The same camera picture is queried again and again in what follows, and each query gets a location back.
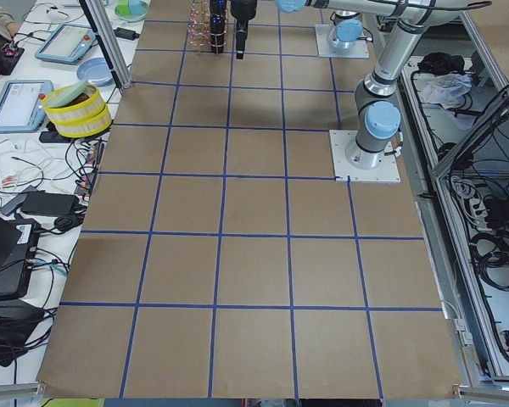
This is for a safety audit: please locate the dark wine bottle slot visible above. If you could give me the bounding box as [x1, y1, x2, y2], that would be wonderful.
[210, 0, 227, 16]
[210, 14, 226, 54]

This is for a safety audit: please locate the black power adapter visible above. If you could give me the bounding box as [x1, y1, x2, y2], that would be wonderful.
[114, 27, 140, 41]

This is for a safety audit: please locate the blue plate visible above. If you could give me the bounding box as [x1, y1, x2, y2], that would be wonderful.
[76, 58, 114, 86]

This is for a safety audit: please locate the aluminium frame post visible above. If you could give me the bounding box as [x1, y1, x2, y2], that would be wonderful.
[80, 0, 132, 92]

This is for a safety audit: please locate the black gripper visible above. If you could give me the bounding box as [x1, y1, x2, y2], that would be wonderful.
[231, 0, 257, 59]

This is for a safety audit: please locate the black power brick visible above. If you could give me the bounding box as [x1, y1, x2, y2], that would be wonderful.
[20, 191, 78, 217]

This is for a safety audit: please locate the black laptop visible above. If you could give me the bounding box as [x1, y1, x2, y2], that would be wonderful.
[0, 217, 40, 301]

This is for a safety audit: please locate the pale green plate in basket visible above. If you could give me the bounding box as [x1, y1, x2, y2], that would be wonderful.
[44, 80, 88, 109]

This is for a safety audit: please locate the teach pendant near plate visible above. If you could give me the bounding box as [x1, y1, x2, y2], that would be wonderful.
[35, 24, 96, 64]

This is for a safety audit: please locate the green bowl with blocks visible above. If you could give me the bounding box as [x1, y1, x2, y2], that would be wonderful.
[114, 0, 149, 23]

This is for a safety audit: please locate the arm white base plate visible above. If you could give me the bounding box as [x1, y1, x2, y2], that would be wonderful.
[315, 25, 369, 59]
[329, 130, 401, 184]

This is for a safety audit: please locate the white crumpled cloth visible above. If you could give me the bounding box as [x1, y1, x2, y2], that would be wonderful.
[419, 74, 472, 109]

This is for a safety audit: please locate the teach pendant far side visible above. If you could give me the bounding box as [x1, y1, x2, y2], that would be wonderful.
[0, 80, 54, 134]

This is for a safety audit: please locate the copper wire wine basket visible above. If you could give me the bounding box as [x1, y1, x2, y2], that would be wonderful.
[188, 0, 227, 51]

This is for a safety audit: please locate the dark wine bottle far slot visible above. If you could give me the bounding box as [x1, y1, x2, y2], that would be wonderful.
[210, 0, 227, 16]

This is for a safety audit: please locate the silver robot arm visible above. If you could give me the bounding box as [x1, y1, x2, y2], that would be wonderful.
[275, 1, 491, 170]
[327, 10, 363, 50]

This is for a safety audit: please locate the yellow rimmed wooden basket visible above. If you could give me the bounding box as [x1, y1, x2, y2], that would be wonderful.
[41, 83, 112, 138]

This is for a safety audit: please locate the dark wine bottle near slot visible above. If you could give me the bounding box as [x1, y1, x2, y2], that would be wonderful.
[210, 14, 226, 54]

